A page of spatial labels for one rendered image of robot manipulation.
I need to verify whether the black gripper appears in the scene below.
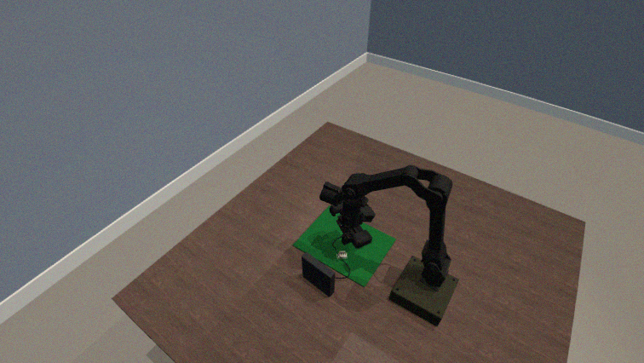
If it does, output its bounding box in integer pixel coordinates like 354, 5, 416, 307
330, 201, 372, 249

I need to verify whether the green circuit board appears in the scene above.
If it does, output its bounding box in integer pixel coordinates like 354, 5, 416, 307
293, 206, 396, 288

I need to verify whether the black cable with plug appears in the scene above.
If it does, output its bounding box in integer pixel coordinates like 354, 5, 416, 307
332, 234, 352, 279

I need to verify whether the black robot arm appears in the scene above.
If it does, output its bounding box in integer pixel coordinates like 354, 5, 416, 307
319, 165, 453, 291

